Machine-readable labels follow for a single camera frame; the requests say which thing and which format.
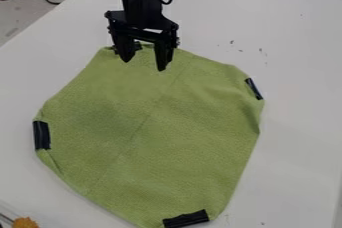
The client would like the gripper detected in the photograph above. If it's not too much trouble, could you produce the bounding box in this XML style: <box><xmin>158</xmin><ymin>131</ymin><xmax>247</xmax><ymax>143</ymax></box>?
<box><xmin>104</xmin><ymin>0</ymin><xmax>181</xmax><ymax>72</ymax></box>

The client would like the green cloth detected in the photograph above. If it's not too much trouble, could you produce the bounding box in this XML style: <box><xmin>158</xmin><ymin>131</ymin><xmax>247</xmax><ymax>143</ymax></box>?
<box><xmin>30</xmin><ymin>41</ymin><xmax>266</xmax><ymax>228</ymax></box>

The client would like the orange toy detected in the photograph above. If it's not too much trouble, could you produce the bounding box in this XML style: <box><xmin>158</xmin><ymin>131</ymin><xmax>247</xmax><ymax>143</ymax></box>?
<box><xmin>10</xmin><ymin>216</ymin><xmax>41</xmax><ymax>228</ymax></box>

